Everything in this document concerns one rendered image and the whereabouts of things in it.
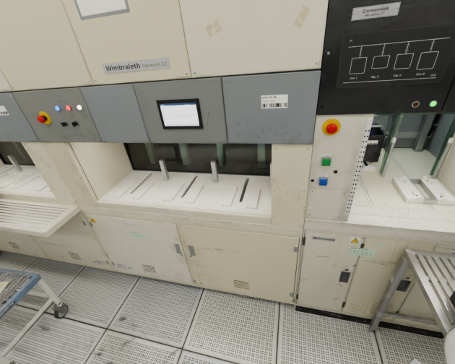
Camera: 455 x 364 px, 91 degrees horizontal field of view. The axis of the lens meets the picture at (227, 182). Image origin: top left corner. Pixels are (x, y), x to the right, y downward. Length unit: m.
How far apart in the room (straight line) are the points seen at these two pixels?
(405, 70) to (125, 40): 1.02
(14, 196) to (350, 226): 2.33
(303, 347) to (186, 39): 1.79
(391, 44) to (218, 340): 1.78
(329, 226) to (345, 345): 0.87
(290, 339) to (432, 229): 1.06
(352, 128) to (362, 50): 0.27
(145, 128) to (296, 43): 0.74
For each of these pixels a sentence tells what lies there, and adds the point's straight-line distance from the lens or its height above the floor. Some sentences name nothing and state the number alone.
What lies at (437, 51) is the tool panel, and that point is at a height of 1.59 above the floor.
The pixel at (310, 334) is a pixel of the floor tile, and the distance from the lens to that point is 1.86.
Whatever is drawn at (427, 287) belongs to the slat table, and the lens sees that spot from 1.28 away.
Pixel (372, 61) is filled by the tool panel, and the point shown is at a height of 1.57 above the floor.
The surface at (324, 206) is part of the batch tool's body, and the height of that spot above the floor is 0.95.
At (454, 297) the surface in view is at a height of 0.79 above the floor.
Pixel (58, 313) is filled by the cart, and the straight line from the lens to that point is 2.33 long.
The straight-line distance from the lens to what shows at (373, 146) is 1.65.
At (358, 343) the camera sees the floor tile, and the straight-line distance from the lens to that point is 1.92.
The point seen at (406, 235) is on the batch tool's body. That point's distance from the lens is 1.37.
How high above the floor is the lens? 1.68
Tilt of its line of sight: 32 degrees down
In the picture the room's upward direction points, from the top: 7 degrees counter-clockwise
